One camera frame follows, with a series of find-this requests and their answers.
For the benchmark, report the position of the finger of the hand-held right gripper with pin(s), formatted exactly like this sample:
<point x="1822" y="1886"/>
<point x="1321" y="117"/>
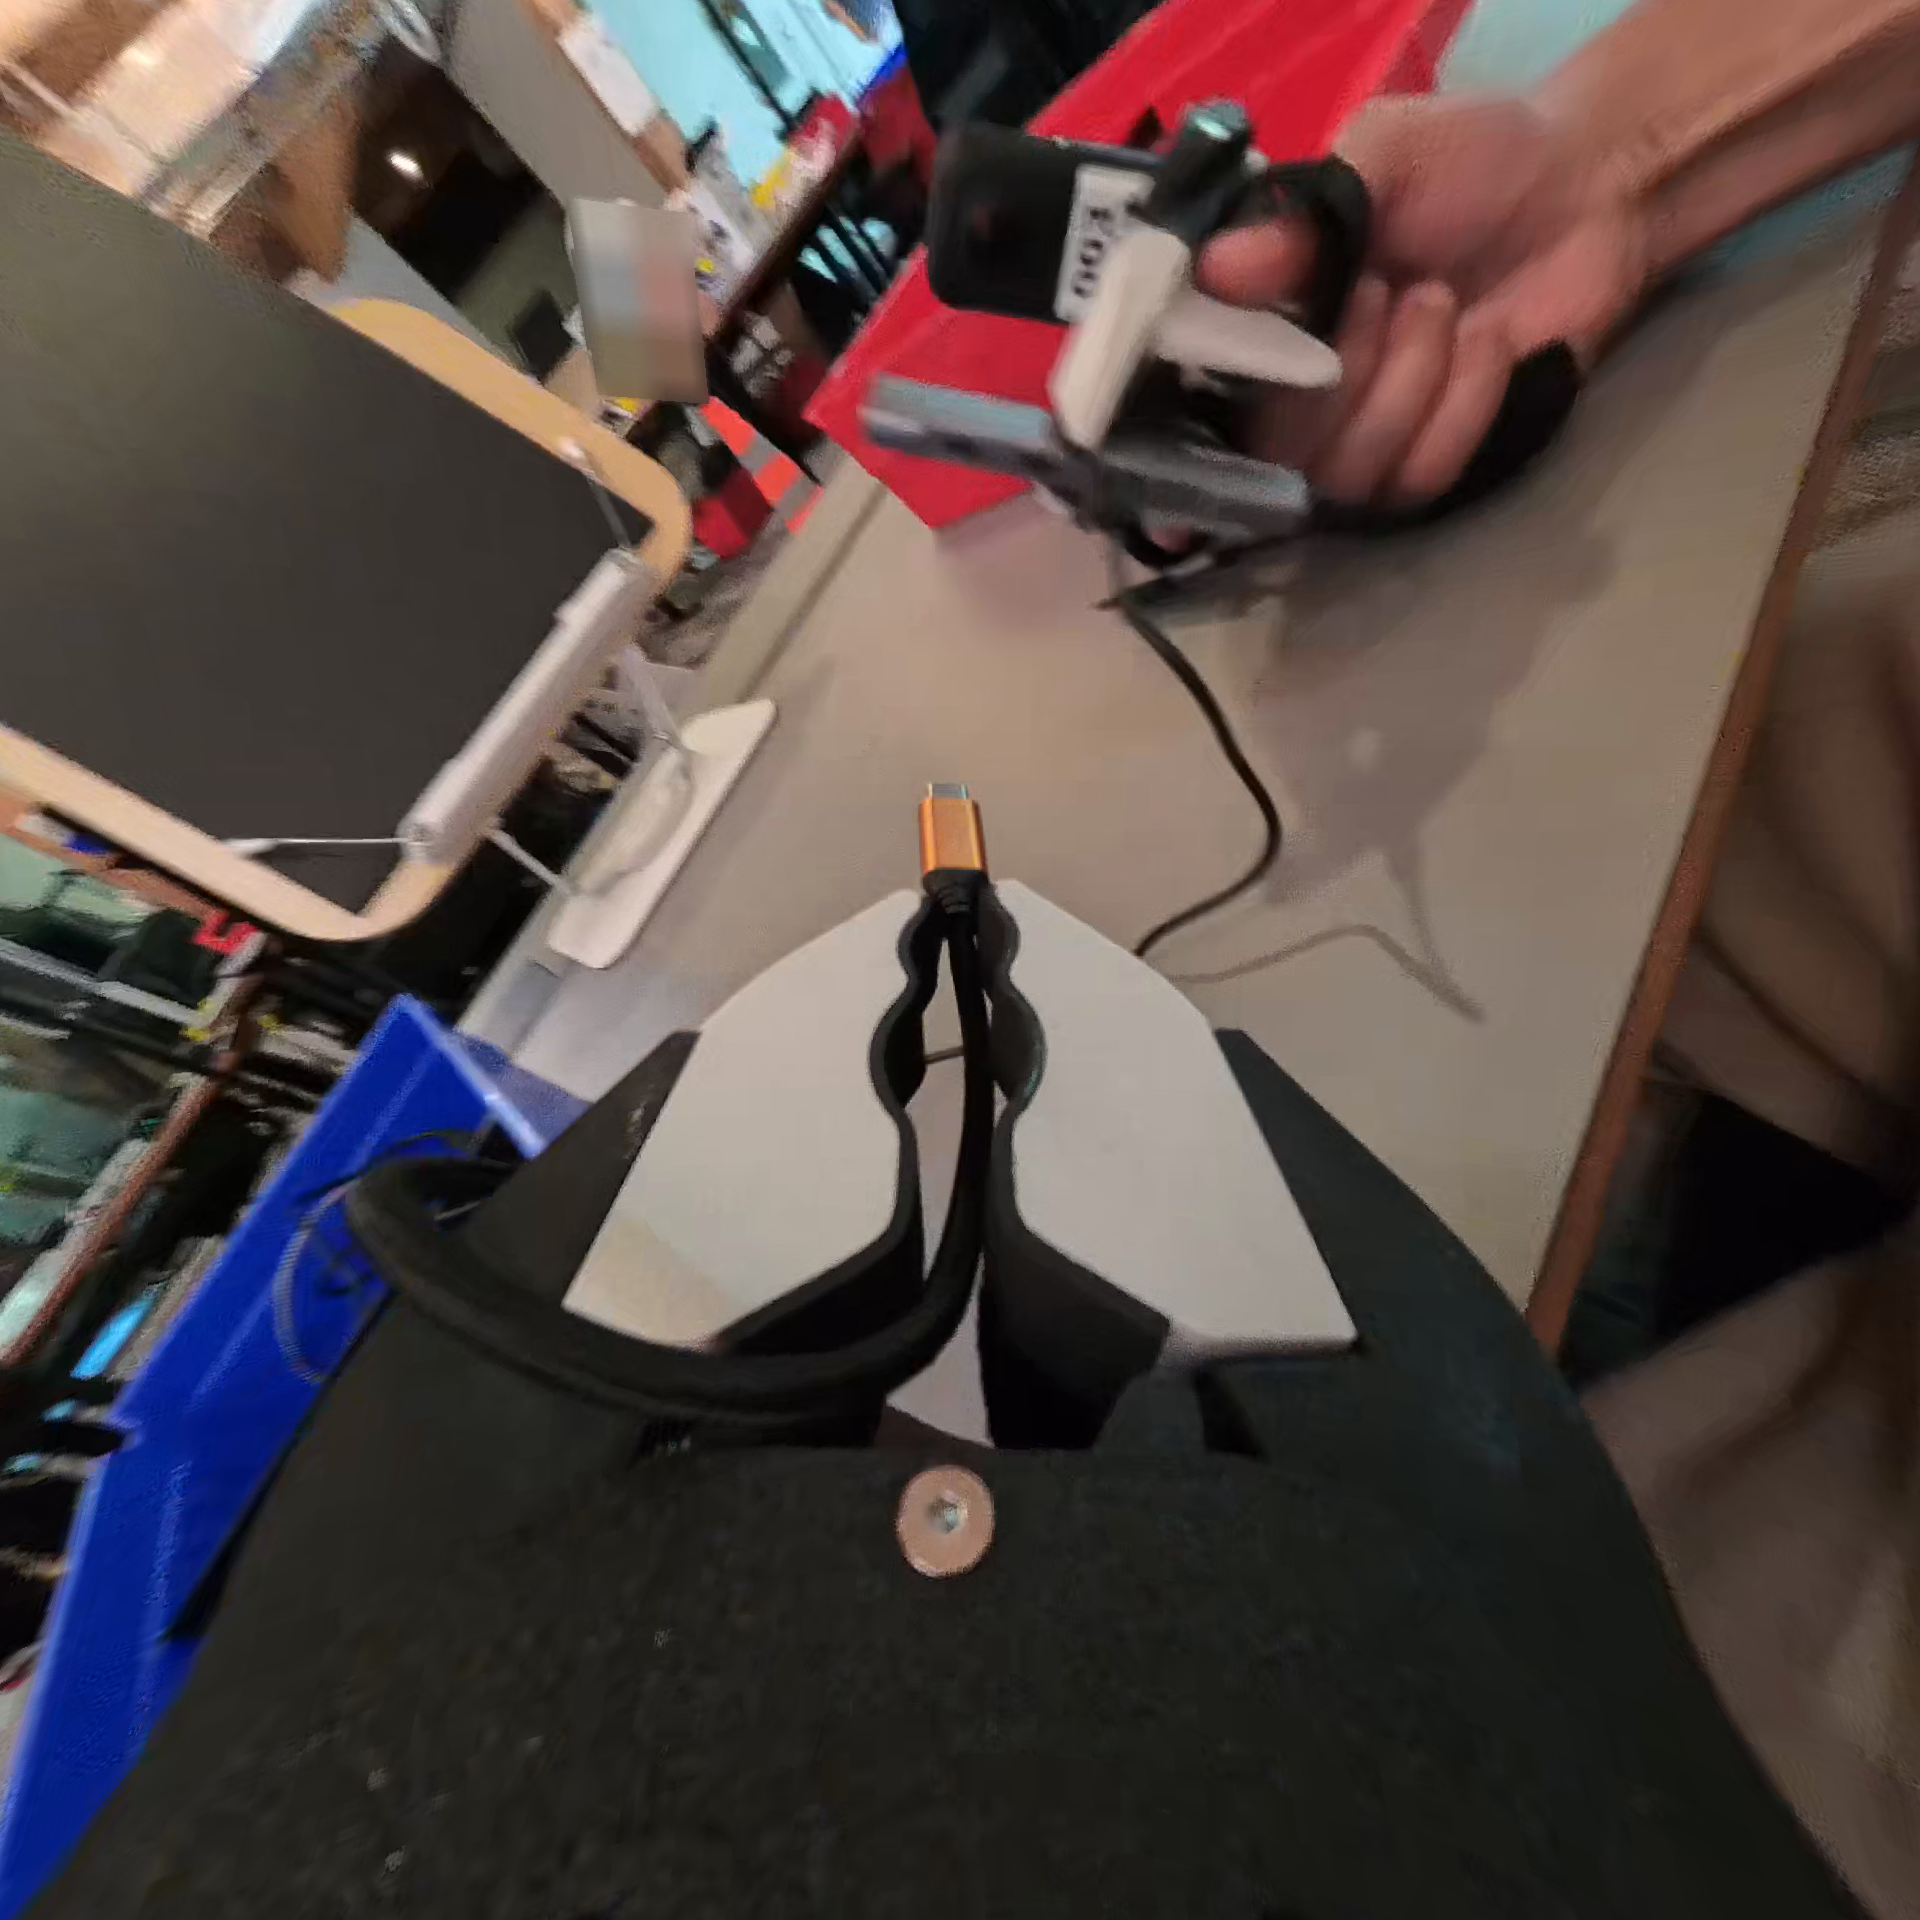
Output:
<point x="1251" y="346"/>
<point x="1109" y="346"/>

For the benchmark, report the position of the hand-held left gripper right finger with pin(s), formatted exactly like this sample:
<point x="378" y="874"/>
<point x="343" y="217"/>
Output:
<point x="1171" y="1184"/>

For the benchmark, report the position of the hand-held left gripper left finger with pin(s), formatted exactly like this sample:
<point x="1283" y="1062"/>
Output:
<point x="749" y="1140"/>

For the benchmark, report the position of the red plastic bin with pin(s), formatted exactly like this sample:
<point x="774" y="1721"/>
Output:
<point x="1049" y="346"/>

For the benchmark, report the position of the dark grey usb hub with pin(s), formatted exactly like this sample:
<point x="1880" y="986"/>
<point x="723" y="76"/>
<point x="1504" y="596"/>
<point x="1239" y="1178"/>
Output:
<point x="1078" y="456"/>

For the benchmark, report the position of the blue plastic bin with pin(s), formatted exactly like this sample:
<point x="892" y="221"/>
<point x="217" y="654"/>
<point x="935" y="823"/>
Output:
<point x="225" y="1424"/>

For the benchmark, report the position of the person's right forearm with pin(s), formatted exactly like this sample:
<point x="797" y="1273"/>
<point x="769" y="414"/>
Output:
<point x="1755" y="133"/>

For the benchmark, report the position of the orange traffic cone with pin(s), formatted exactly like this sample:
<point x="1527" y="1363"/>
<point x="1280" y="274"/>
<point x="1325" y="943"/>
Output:
<point x="763" y="465"/>

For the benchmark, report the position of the wood-framed black board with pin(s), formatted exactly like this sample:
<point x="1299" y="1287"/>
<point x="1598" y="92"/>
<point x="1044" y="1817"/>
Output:
<point x="298" y="600"/>

